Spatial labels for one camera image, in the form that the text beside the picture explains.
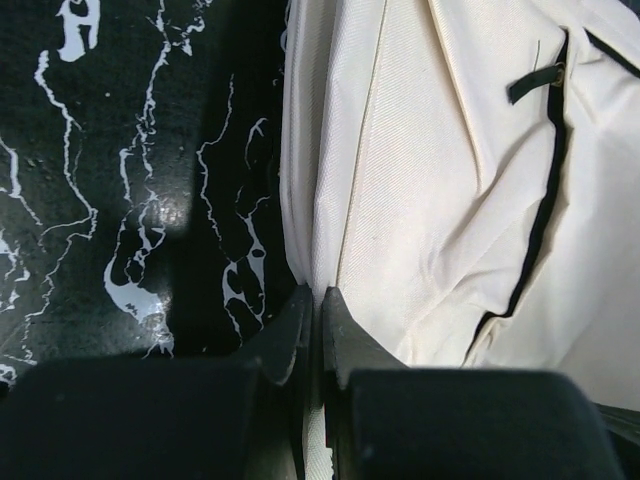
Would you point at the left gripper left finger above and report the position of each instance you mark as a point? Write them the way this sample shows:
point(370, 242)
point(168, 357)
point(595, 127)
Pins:
point(240, 417)

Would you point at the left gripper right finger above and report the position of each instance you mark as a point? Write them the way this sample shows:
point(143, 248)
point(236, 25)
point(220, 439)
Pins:
point(385, 420)

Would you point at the cream canvas student bag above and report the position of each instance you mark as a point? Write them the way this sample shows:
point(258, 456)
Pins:
point(466, 173)

